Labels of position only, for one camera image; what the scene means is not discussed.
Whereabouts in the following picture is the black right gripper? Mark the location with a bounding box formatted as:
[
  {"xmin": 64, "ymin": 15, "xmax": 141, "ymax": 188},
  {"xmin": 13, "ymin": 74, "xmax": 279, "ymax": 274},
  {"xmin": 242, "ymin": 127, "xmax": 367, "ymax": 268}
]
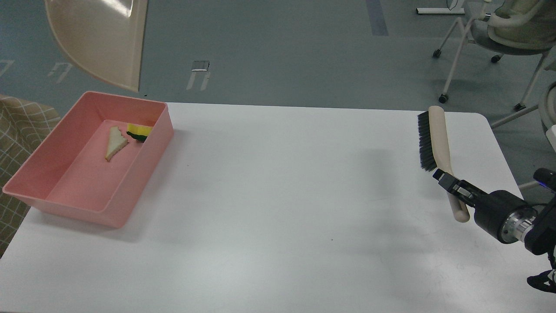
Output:
[{"xmin": 433, "ymin": 169, "xmax": 539, "ymax": 244}]

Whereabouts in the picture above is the beige brush with black bristles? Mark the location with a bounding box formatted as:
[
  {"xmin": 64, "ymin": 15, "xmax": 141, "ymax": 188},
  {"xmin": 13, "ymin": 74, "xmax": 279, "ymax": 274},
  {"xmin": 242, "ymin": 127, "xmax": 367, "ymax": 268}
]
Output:
[{"xmin": 417, "ymin": 106, "xmax": 471, "ymax": 223}]

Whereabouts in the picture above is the yellow and green sponge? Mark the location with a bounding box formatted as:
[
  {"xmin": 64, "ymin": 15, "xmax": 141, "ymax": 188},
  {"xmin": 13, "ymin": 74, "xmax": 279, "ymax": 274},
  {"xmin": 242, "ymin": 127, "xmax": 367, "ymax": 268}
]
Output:
[{"xmin": 126, "ymin": 123, "xmax": 153, "ymax": 143}]

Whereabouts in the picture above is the white bread slice piece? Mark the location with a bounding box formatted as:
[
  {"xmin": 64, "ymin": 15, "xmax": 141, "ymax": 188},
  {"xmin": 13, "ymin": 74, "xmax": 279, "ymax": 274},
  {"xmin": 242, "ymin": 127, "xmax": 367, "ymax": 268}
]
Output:
[{"xmin": 105, "ymin": 126, "xmax": 129, "ymax": 162}]

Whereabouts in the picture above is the beige plastic dustpan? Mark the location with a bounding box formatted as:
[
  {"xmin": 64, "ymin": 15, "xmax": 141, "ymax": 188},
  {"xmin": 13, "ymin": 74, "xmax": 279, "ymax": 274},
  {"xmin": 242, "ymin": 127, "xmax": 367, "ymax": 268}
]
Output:
[{"xmin": 44, "ymin": 0, "xmax": 149, "ymax": 92}]

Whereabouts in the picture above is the pink plastic bin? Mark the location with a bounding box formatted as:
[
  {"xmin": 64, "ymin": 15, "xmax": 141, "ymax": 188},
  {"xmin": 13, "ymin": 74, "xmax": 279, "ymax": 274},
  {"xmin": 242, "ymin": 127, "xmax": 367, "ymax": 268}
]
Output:
[{"xmin": 3, "ymin": 91, "xmax": 174, "ymax": 228}]

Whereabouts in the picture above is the white office chair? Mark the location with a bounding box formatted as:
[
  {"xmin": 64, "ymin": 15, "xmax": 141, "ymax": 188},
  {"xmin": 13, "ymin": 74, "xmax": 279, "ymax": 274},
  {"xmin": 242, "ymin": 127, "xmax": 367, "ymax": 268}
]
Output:
[{"xmin": 432, "ymin": 0, "xmax": 556, "ymax": 112}]

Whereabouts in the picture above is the white table leg base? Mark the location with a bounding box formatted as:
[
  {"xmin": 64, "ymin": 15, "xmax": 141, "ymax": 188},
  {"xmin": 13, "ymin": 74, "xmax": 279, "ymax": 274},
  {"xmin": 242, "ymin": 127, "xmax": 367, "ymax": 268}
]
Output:
[{"xmin": 415, "ymin": 7, "xmax": 465, "ymax": 15}]

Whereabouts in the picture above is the metal floor plate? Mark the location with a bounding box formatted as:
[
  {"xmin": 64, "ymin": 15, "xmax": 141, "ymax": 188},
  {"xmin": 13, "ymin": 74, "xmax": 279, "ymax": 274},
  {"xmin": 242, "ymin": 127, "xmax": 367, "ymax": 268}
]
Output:
[{"xmin": 191, "ymin": 60, "xmax": 210, "ymax": 72}]

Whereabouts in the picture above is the beige checkered cloth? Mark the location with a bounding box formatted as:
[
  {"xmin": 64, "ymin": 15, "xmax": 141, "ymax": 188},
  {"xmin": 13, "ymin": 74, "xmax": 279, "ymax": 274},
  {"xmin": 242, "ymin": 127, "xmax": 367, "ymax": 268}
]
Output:
[{"xmin": 0, "ymin": 95, "xmax": 61, "ymax": 256}]

